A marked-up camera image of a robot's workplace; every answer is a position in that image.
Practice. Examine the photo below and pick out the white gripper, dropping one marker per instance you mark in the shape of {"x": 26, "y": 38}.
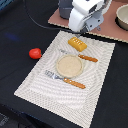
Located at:
{"x": 87, "y": 14}

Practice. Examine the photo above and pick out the red toy tomato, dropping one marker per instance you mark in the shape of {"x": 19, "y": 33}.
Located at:
{"x": 35, "y": 53}

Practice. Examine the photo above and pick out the grey toy pot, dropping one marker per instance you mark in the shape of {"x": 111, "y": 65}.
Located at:
{"x": 65, "y": 7}

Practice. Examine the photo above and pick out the beige bowl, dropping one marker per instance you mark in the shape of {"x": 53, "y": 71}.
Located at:
{"x": 122, "y": 15}

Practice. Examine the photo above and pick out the round wooden plate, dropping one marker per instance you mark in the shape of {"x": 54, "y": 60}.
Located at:
{"x": 69, "y": 66}

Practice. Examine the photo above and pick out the woven beige placemat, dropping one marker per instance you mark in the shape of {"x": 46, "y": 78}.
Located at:
{"x": 70, "y": 102}

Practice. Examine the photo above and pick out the knife with orange handle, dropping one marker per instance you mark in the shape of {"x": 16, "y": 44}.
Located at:
{"x": 80, "y": 55}

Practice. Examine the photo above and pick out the fork with orange handle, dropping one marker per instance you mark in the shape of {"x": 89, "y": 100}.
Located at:
{"x": 66, "y": 80}

